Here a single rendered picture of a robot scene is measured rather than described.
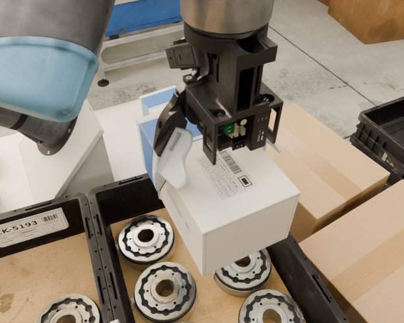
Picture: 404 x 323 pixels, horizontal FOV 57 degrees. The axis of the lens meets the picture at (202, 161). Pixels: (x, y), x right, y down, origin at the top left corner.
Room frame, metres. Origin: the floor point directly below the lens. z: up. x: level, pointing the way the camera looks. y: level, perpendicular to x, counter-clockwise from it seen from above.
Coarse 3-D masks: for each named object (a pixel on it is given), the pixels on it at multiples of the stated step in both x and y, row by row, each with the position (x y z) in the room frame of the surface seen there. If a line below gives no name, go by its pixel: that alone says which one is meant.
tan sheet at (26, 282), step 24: (72, 240) 0.39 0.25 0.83; (0, 264) 0.34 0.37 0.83; (24, 264) 0.34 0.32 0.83; (48, 264) 0.34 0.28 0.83; (72, 264) 0.34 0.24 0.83; (0, 288) 0.29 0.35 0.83; (24, 288) 0.29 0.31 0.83; (48, 288) 0.29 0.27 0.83; (72, 288) 0.29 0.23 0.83; (0, 312) 0.25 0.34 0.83; (24, 312) 0.25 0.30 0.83
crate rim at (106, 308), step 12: (36, 204) 0.40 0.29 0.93; (48, 204) 0.40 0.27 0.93; (60, 204) 0.40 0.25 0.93; (84, 204) 0.40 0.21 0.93; (0, 216) 0.37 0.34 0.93; (12, 216) 0.37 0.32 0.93; (84, 216) 0.37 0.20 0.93; (96, 240) 0.32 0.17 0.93; (96, 252) 0.30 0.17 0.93; (96, 264) 0.28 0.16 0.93; (96, 276) 0.26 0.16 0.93; (96, 288) 0.24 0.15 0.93; (108, 300) 0.23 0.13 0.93; (108, 312) 0.21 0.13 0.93
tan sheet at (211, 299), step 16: (112, 224) 0.42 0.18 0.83; (144, 240) 0.39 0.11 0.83; (176, 240) 0.39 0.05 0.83; (176, 256) 0.35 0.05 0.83; (128, 272) 0.32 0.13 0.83; (192, 272) 0.32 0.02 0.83; (272, 272) 0.32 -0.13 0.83; (128, 288) 0.29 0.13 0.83; (208, 288) 0.29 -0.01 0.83; (272, 288) 0.29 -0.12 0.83; (208, 304) 0.26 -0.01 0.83; (224, 304) 0.26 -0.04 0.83; (240, 304) 0.26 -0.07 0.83; (192, 320) 0.23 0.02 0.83; (208, 320) 0.23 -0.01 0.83; (224, 320) 0.23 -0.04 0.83; (272, 320) 0.23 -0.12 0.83
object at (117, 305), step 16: (144, 176) 0.46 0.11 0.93; (96, 192) 0.42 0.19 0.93; (96, 208) 0.39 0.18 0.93; (96, 224) 0.35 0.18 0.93; (288, 240) 0.32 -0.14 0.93; (304, 256) 0.29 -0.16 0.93; (112, 272) 0.27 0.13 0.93; (112, 288) 0.24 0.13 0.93; (320, 288) 0.25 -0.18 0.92; (112, 304) 0.22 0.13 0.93; (336, 304) 0.22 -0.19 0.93; (336, 320) 0.20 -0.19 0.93
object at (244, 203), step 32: (192, 128) 0.36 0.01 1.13; (192, 160) 0.30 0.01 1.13; (224, 160) 0.30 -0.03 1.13; (256, 160) 0.30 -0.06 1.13; (160, 192) 0.32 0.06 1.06; (192, 192) 0.26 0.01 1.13; (224, 192) 0.26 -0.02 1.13; (256, 192) 0.26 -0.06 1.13; (288, 192) 0.26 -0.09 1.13; (192, 224) 0.22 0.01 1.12; (224, 224) 0.21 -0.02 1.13; (256, 224) 0.23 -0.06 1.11; (288, 224) 0.25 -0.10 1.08; (192, 256) 0.23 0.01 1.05; (224, 256) 0.22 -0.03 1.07
